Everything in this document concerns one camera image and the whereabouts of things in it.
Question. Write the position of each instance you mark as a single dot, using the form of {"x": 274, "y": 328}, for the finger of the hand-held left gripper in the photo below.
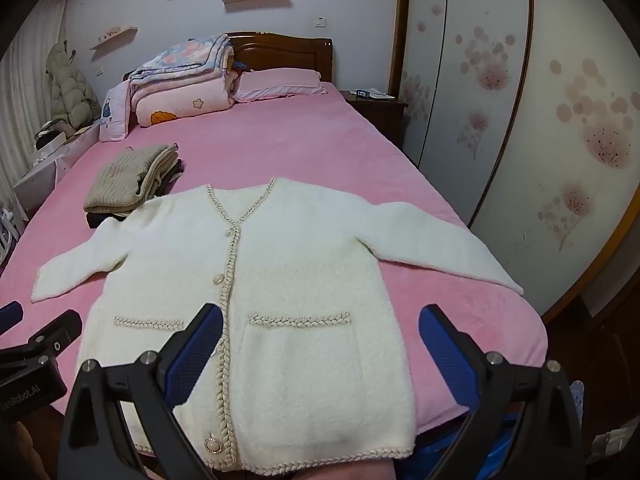
{"x": 10, "y": 316}
{"x": 60, "y": 330}

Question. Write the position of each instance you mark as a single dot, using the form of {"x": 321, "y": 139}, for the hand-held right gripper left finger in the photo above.
{"x": 195, "y": 355}

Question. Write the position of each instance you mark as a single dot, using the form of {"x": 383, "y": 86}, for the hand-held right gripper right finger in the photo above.
{"x": 445, "y": 355}

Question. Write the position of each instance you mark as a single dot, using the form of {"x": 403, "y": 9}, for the white fuzzy cardigan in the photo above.
{"x": 300, "y": 260}

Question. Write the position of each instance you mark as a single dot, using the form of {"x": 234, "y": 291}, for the folded dark clothes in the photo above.
{"x": 100, "y": 220}

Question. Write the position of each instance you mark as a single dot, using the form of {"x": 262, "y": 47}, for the white cardboard box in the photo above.
{"x": 50, "y": 165}

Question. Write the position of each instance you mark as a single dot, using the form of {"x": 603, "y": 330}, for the folded beige knit sweater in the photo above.
{"x": 125, "y": 175}

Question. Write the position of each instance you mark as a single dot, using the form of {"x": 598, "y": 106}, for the small pink cartoon pillow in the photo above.
{"x": 114, "y": 115}

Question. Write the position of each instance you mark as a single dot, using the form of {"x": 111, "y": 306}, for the bed with pink sheet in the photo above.
{"x": 350, "y": 150}

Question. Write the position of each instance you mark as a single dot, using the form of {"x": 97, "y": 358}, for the white curtain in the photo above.
{"x": 30, "y": 85}

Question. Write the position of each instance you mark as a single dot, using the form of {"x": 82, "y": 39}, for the beige puffer jacket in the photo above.
{"x": 70, "y": 90}

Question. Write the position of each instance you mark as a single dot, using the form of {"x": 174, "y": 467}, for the wooden nightstand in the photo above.
{"x": 375, "y": 115}

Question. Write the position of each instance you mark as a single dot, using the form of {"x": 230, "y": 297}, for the floral sliding-door wardrobe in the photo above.
{"x": 525, "y": 110}

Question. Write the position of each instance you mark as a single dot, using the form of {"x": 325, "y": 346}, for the white paper sheet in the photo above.
{"x": 380, "y": 94}

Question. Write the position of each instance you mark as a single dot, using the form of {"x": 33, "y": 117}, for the folded floral quilt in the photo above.
{"x": 185, "y": 57}

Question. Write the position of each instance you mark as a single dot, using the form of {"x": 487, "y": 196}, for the wooden headboard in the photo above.
{"x": 285, "y": 52}

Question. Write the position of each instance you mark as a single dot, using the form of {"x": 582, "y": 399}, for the small wood wall shelf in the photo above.
{"x": 114, "y": 37}

